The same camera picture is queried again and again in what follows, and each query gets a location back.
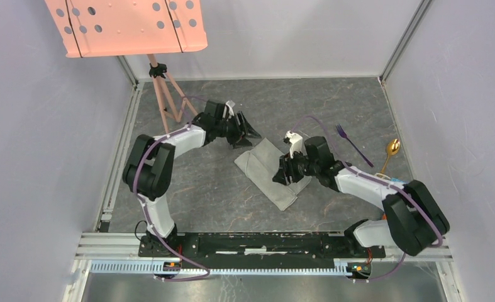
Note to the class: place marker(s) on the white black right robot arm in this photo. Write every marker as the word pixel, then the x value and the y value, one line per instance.
pixel 413 219

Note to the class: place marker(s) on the aluminium frame rail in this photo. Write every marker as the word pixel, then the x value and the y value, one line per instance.
pixel 124 253

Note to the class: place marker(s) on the white lattice toy piece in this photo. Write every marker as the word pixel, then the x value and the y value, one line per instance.
pixel 383 176

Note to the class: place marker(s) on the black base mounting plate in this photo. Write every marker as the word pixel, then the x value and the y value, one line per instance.
pixel 270 250

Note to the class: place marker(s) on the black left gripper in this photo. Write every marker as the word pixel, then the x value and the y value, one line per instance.
pixel 247 129

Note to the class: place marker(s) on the gold spoon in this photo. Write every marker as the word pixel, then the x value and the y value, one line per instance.
pixel 392 148

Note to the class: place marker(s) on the purple metal fork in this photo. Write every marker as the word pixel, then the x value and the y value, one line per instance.
pixel 344 135

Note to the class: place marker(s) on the pink music stand tripod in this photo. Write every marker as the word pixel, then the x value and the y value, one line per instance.
pixel 136 27

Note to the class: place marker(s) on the grey cloth napkin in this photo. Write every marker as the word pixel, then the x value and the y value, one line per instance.
pixel 260 165

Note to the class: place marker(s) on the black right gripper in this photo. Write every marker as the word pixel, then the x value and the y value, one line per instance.
pixel 286 168

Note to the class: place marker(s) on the blue toy brick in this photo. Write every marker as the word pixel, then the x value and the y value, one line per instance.
pixel 398 180

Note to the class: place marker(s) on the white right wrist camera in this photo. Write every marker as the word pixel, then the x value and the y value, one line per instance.
pixel 295 142

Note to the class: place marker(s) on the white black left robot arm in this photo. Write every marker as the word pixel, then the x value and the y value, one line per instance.
pixel 148 170

